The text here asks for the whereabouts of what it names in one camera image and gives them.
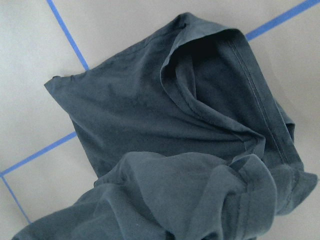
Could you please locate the black printed t-shirt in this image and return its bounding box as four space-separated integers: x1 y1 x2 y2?
14 12 318 240

